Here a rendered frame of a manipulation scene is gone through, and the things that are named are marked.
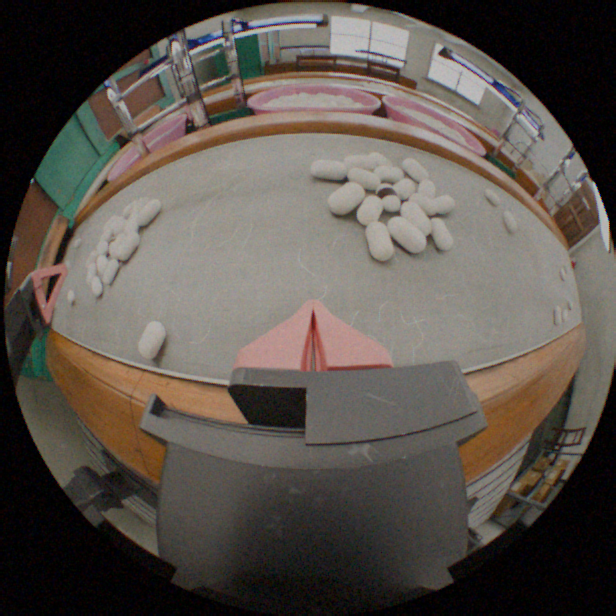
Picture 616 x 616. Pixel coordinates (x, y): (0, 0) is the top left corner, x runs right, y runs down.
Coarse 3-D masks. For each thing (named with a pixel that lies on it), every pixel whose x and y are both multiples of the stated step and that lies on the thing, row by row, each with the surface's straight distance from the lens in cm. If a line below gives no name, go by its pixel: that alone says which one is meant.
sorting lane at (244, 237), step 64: (128, 192) 44; (192, 192) 26; (256, 192) 21; (320, 192) 20; (448, 192) 28; (192, 256) 19; (256, 256) 16; (320, 256) 16; (448, 256) 21; (512, 256) 32; (64, 320) 53; (128, 320) 23; (192, 320) 17; (256, 320) 15; (384, 320) 15; (448, 320) 18; (512, 320) 26; (576, 320) 85
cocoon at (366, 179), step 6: (354, 168) 21; (348, 174) 21; (354, 174) 20; (360, 174) 20; (366, 174) 20; (372, 174) 21; (354, 180) 20; (360, 180) 20; (366, 180) 20; (372, 180) 20; (378, 180) 21; (366, 186) 20; (372, 186) 20
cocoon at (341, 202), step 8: (352, 184) 18; (336, 192) 17; (344, 192) 17; (352, 192) 17; (360, 192) 18; (328, 200) 17; (336, 200) 17; (344, 200) 17; (352, 200) 17; (360, 200) 18; (336, 208) 17; (344, 208) 17; (352, 208) 18
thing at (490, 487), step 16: (96, 448) 66; (96, 464) 77; (128, 464) 48; (496, 464) 48; (512, 464) 58; (144, 480) 46; (480, 480) 45; (496, 480) 54; (512, 480) 69; (480, 496) 52; (496, 496) 64; (144, 512) 64; (480, 512) 64
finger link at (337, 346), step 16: (320, 304) 11; (320, 320) 8; (336, 320) 9; (320, 336) 7; (336, 336) 7; (352, 336) 7; (320, 352) 7; (336, 352) 6; (352, 352) 6; (368, 352) 6; (384, 352) 6; (320, 368) 11; (336, 368) 6; (352, 368) 6; (368, 368) 6
